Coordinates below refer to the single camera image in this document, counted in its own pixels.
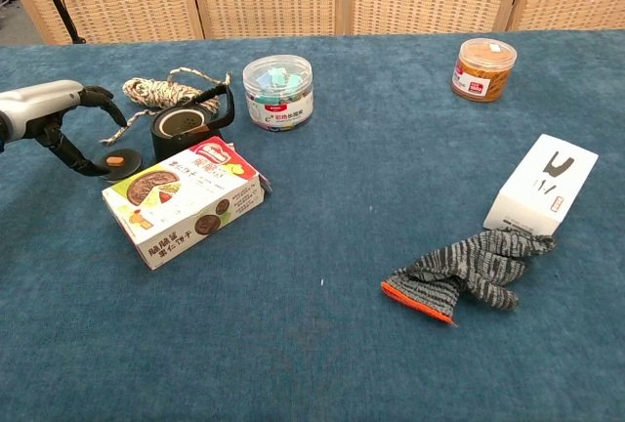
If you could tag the white box with black print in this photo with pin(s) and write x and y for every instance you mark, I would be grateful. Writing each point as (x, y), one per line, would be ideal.
(542, 187)

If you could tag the black cast iron teapot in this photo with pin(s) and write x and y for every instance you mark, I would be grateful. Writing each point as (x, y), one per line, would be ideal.
(166, 141)

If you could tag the black teapot lid wooden knob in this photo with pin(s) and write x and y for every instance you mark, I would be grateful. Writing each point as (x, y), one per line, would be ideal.
(119, 164)

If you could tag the clear jar of binder clips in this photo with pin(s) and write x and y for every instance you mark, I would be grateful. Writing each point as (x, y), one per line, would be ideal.
(278, 95)

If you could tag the cookie box with red logo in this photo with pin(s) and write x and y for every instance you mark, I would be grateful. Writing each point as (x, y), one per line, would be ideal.
(185, 199)

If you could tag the grey striped work glove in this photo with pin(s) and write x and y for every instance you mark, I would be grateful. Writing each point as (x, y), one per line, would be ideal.
(469, 270)

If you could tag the clear jar of rubber bands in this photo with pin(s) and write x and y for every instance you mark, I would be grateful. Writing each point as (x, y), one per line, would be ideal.
(482, 70)

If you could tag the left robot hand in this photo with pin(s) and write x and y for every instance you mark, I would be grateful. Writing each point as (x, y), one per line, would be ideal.
(34, 107)

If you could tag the blue table cloth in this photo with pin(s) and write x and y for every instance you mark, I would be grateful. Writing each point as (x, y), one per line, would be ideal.
(312, 295)

